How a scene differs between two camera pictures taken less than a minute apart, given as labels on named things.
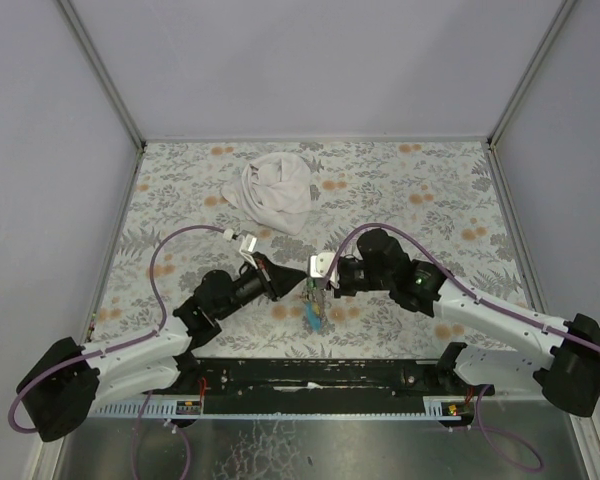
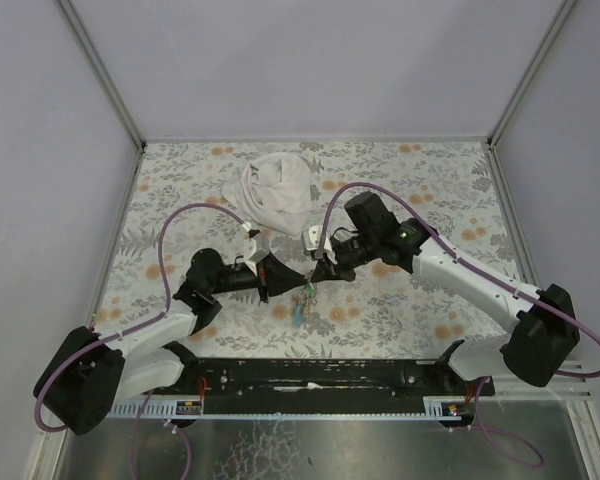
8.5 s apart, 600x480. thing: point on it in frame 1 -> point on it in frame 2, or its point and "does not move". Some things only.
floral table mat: (176, 224) does not move
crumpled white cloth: (274, 189) does not move
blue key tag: (315, 316) -> (298, 315)
